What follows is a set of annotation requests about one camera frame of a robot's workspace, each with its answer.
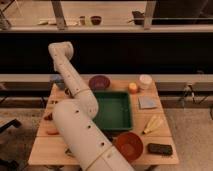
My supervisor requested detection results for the blue plastic cup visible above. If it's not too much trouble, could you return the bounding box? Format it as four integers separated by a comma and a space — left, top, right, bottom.
50, 74, 65, 90

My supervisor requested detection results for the red bowl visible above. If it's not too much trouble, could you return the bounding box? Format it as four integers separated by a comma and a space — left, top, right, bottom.
114, 132, 143, 162

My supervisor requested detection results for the white plastic cup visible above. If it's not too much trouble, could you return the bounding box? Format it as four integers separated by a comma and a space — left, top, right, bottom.
139, 74, 152, 90

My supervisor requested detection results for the purple bowl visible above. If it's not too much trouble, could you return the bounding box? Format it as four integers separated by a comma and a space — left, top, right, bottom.
89, 75, 110, 90

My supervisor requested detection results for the blue-grey sponge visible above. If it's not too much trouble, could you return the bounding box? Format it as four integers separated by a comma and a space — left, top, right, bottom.
138, 96, 157, 109

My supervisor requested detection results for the brown pinecone-like object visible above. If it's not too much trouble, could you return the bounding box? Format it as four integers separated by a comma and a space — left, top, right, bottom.
44, 113, 53, 121

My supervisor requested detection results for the small cup on shelf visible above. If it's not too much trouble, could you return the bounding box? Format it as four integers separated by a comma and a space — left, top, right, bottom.
79, 16, 86, 25

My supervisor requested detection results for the orange cup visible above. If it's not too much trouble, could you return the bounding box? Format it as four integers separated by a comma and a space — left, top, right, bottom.
128, 82, 138, 94

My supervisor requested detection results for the dark bowl on shelf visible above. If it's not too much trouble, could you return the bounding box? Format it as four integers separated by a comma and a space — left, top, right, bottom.
90, 16, 102, 25

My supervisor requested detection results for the dark object on shelf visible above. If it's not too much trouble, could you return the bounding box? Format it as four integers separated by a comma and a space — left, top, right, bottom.
132, 11, 144, 25

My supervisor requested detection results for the green plastic tray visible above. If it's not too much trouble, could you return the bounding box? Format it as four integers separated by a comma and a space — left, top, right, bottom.
93, 91, 133, 131

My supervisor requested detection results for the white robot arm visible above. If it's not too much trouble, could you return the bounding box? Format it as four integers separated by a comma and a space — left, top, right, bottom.
48, 42, 134, 171

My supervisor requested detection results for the black rectangular remote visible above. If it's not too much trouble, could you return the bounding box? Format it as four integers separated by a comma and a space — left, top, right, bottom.
148, 143, 173, 156

